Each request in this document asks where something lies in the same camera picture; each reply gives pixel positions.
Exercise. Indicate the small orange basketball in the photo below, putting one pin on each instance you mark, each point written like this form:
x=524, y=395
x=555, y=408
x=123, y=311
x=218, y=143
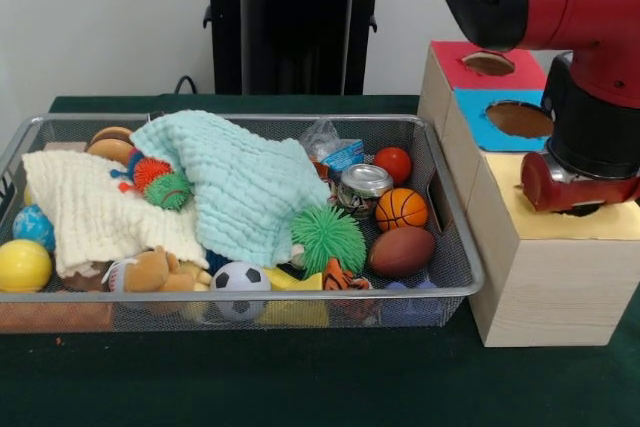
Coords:
x=402, y=209

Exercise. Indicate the yellow plastic ball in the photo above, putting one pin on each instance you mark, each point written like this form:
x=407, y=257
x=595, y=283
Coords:
x=22, y=264

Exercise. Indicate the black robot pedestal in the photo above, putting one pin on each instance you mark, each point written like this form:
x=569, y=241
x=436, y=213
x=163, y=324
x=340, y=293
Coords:
x=295, y=22

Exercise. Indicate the cream muslin cloth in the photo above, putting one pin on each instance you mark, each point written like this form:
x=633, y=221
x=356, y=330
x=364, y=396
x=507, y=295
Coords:
x=85, y=207

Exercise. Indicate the wooden box with three holes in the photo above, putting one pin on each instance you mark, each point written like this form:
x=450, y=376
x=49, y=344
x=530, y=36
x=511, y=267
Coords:
x=550, y=292

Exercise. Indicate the multicolour spiky caterpillar toy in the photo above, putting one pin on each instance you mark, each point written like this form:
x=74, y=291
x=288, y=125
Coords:
x=167, y=192

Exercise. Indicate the small brown football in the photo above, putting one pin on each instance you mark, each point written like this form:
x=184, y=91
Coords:
x=402, y=252

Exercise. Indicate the dark green tablecloth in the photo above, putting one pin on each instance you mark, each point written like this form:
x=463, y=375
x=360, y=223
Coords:
x=300, y=382

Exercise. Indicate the red rubber ball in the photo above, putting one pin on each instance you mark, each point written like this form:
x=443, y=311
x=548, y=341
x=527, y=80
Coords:
x=392, y=166

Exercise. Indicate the silver tin can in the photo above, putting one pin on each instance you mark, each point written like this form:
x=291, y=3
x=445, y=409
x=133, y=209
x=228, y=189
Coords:
x=362, y=192

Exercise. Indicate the mint green muslin cloth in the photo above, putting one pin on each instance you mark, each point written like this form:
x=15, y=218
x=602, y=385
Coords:
x=240, y=187

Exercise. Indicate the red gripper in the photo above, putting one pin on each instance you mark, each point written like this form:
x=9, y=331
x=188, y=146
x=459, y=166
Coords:
x=575, y=194

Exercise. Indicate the green spiky rubber ball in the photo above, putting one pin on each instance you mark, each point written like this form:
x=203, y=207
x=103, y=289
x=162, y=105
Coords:
x=327, y=239

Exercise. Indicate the black and white soccer ball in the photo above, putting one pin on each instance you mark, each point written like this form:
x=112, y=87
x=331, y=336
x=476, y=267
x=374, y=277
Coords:
x=240, y=277

